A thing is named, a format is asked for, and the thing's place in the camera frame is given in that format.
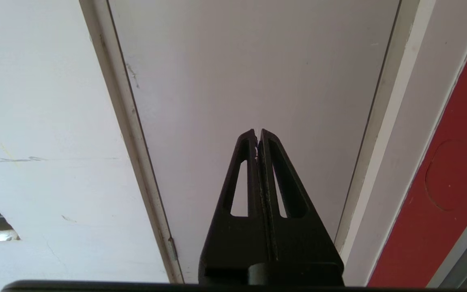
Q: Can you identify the white door panel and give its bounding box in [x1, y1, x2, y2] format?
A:
[108, 0, 400, 284]

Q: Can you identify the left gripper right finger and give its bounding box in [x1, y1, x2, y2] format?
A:
[258, 129, 345, 286]

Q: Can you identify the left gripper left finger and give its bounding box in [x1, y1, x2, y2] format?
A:
[198, 129, 267, 285]

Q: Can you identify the red fire hydrant cabinet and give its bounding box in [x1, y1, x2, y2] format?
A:
[367, 6, 467, 288]

